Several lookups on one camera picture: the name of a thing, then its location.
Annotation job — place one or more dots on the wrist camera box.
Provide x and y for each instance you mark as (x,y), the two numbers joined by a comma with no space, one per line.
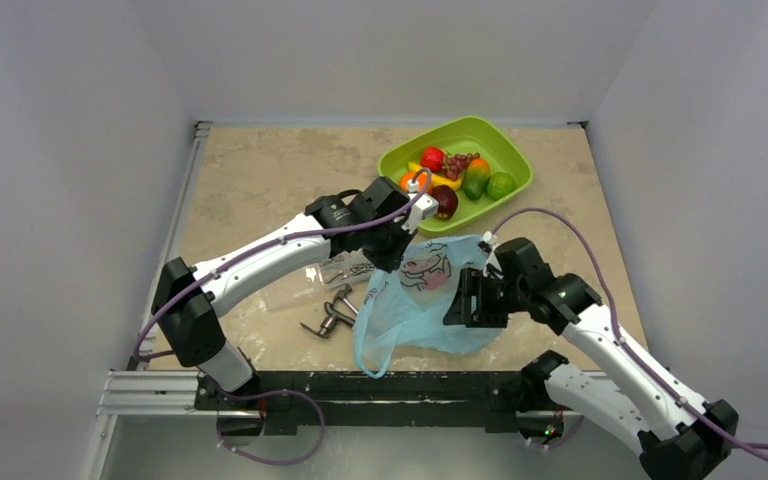
(488,242)
(422,207)

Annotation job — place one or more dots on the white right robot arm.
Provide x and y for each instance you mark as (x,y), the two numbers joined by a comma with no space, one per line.
(673,430)

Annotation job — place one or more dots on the fake mango green orange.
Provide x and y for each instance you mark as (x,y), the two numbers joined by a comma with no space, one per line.
(475,179)

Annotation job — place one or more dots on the black metal clamp tool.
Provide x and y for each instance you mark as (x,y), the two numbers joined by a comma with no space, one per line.
(337,312)

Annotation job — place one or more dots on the dark red fake fruit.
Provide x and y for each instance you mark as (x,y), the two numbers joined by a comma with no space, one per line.
(457,164)

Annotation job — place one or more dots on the clear plastic screw box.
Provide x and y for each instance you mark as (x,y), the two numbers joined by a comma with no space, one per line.
(310,283)

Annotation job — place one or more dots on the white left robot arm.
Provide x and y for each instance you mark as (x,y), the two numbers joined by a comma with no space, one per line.
(190,300)

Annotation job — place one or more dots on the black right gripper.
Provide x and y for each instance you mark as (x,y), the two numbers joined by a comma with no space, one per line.
(480,299)

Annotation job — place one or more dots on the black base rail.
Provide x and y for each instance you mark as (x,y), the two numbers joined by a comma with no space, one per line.
(280,402)

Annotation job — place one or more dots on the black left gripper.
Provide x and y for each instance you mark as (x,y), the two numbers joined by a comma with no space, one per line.
(391,261)

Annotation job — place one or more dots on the light blue plastic bag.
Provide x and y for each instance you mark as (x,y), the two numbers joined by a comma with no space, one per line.
(406,307)

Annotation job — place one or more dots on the green plastic tray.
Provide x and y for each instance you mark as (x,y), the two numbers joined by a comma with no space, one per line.
(465,135)

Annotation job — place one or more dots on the dark red fake apple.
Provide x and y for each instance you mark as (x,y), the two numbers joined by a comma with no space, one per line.
(447,200)

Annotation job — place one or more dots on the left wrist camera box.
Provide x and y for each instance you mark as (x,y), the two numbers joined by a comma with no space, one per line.
(422,207)

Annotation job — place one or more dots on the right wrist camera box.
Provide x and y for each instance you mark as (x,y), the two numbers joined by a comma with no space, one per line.
(488,242)

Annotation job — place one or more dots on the orange fake fruit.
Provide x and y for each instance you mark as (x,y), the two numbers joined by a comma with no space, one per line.
(415,182)

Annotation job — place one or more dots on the green fake fruit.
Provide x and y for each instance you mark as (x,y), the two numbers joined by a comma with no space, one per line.
(500,185)

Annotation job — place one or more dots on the yellow fake fruit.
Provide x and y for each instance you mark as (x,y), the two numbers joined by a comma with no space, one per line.
(436,179)

